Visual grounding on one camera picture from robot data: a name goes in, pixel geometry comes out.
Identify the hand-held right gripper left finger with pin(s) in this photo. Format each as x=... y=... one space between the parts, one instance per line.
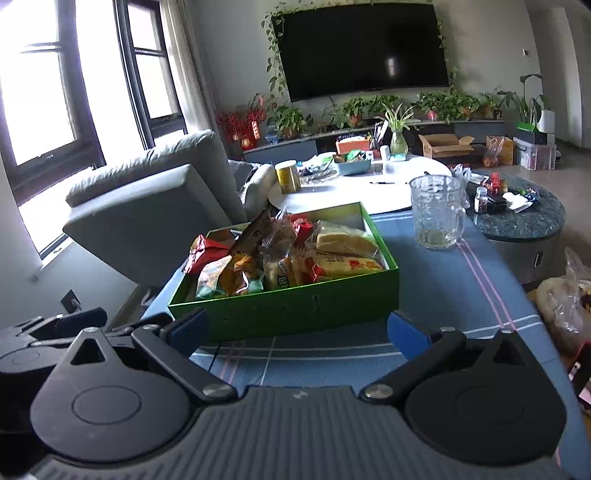
x=191 y=330

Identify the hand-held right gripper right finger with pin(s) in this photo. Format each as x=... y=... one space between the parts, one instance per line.
x=406 y=334

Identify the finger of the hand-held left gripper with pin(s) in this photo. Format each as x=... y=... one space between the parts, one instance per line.
x=83 y=318

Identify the green cardboard box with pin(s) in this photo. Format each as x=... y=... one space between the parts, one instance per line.
x=286 y=309

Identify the pile of assorted snack packets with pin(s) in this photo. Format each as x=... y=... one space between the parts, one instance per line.
x=277 y=263

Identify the blue plaid tablecloth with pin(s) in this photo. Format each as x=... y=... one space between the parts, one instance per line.
x=461 y=286

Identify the clear glass mug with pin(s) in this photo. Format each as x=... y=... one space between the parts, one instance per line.
x=434 y=217

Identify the grey sofa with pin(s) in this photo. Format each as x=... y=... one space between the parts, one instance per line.
x=152 y=194

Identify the black pen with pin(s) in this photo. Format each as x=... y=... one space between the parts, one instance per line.
x=388 y=182

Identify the white round table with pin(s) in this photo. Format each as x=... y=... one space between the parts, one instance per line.
x=351 y=189

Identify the translucent filled plastic bag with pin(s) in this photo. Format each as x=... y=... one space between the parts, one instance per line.
x=563 y=304

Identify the crumpled clear plastic bag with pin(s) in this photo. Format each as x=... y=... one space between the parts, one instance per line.
x=461 y=174

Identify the dark marble coffee table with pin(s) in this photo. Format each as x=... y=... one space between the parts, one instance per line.
x=531 y=217

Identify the blue plastic basket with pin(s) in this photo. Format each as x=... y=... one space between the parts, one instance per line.
x=353 y=168

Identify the yellow tin can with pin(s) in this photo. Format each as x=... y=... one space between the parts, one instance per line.
x=288 y=177

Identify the small white bottle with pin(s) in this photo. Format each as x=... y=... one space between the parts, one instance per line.
x=385 y=153

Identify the open brown cardboard box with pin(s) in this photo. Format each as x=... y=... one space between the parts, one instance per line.
x=443 y=150

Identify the spider plant in glass vase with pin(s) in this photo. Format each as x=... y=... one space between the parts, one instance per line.
x=398 y=144

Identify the orange box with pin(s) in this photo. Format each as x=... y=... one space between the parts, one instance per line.
x=351 y=145

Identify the long grey television cabinet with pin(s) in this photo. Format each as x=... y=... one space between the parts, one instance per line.
x=286 y=150

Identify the red flower decoration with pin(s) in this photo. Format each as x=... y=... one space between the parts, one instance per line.
x=240 y=122

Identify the clear plastic storage bin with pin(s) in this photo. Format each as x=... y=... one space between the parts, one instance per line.
x=535 y=156

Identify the dark framed window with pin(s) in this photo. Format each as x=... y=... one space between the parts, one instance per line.
x=46 y=92

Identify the potted green plant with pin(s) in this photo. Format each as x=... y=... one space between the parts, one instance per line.
x=383 y=104
x=291 y=121
x=433 y=104
x=465 y=105
x=489 y=104
x=354 y=110

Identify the black and green box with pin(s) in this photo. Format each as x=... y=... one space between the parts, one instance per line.
x=531 y=134

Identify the tall plant in white pot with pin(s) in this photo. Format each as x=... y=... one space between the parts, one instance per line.
x=547 y=121

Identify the light curtain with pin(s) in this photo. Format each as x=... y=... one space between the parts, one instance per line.
x=189 y=69

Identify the black wall television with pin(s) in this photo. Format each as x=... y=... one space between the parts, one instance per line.
x=364 y=50

